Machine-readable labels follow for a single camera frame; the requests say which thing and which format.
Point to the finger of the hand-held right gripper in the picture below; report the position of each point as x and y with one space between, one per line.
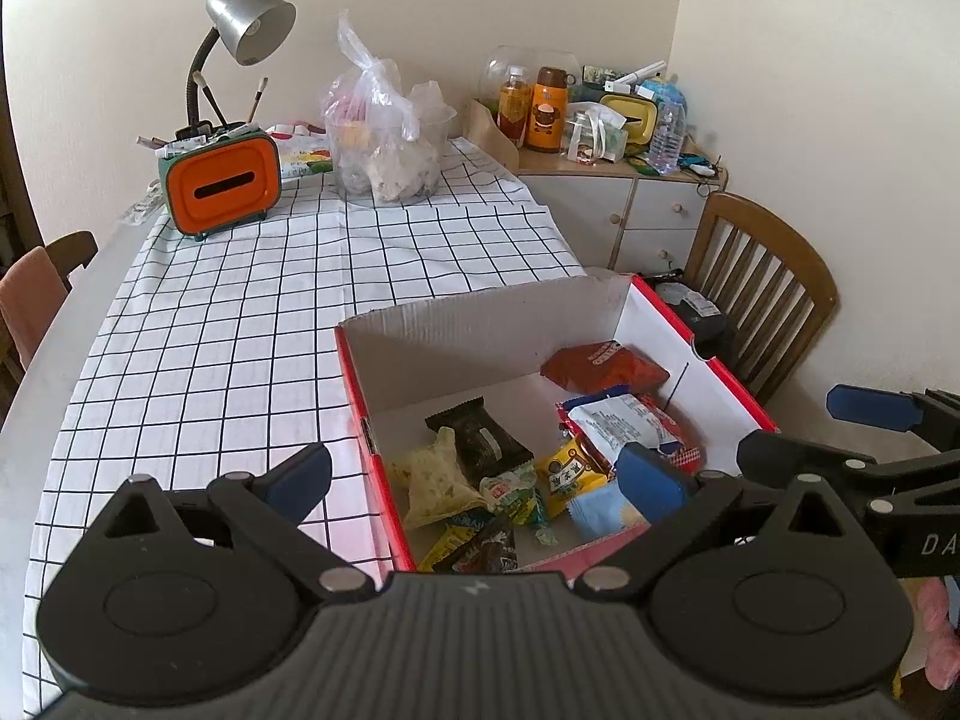
795 461
870 405

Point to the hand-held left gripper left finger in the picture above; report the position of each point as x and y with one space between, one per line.
300 480

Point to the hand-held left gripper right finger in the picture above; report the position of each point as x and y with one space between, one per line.
652 484

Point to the light blue snack packet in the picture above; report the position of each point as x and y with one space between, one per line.
600 514

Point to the red snack bag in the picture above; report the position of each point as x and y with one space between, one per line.
622 424

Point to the yellow snack packet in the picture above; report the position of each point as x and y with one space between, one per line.
566 476

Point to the brown snack packet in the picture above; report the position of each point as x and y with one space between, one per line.
600 367

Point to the cream snack packet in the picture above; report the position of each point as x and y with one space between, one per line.
435 480

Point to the small green white candy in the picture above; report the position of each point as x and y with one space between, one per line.
506 491

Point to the dark chocolate bar wrapper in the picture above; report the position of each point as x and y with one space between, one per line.
487 551

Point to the black snack packet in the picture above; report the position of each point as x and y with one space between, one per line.
472 435

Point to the red cardboard box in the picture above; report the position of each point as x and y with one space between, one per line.
487 345

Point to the person's right hand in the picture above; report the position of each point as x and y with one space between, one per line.
941 630

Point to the black white checked tablecloth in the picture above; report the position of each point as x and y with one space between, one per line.
225 352

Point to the wooden slat-back chair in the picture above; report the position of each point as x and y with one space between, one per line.
780 277

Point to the dark bag on chair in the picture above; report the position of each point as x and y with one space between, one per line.
697 315

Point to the white side cabinet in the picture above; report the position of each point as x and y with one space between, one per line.
600 217

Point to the orange teal tissue box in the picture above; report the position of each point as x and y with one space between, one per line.
221 187

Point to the clear plastic wrappers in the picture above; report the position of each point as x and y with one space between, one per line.
144 202

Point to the wooden chair with towel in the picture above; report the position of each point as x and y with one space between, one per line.
71 251

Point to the pink towel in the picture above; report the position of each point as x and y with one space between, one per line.
30 300

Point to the colourful printed packet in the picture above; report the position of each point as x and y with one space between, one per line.
300 154

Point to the clear plastic bag of food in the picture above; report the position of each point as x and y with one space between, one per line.
386 157

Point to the clear water bottle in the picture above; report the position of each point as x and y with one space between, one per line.
666 139

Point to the yellow tissue box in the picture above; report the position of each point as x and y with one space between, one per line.
630 116

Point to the orange thermos flask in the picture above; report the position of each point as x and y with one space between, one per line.
549 116

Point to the thin light paint brush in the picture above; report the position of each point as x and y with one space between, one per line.
257 99

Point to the brown cardboard holder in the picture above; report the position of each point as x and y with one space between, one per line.
491 135

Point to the thick dark paint brush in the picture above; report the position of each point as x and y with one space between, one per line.
208 97

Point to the orange tea bottle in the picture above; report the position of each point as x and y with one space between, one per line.
514 109

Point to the white tube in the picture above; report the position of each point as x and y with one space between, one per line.
636 73

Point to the clear glass bowl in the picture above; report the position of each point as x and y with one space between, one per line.
517 60

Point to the silver desk lamp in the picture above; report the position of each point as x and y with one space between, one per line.
251 22

